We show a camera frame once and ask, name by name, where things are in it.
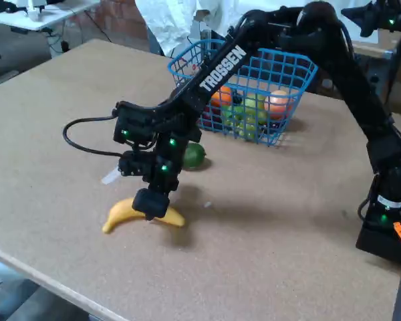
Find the black base cable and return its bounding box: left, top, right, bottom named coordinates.
left=357, top=197, right=372, bottom=223

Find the blue wire basket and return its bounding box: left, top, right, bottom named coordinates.
left=168, top=38, right=319, bottom=148

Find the green toy grapes bunch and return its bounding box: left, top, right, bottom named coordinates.
left=221, top=94, right=269, bottom=140

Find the white device on desk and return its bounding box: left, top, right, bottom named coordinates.
left=15, top=0, right=49, bottom=21

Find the looped black camera cable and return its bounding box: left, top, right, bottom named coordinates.
left=62, top=116, right=124, bottom=158

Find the orange toy fruit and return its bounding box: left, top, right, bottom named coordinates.
left=211, top=86, right=234, bottom=108

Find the small black camera box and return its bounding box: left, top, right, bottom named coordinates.
left=118, top=150, right=155, bottom=177

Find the pink-orange toy pomegranate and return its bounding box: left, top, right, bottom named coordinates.
left=263, top=89, right=295, bottom=120

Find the yellow toy banana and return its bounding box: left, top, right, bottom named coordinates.
left=102, top=197, right=186, bottom=234

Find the white desk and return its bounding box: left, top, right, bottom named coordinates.
left=0, top=0, right=102, bottom=33

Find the dark toy grapes bunch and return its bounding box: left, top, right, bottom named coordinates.
left=201, top=104, right=224, bottom=127

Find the long white tape strip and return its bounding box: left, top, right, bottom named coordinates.
left=101, top=168, right=121, bottom=186

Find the round green toy fruit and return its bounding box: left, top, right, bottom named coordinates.
left=182, top=142, right=207, bottom=170

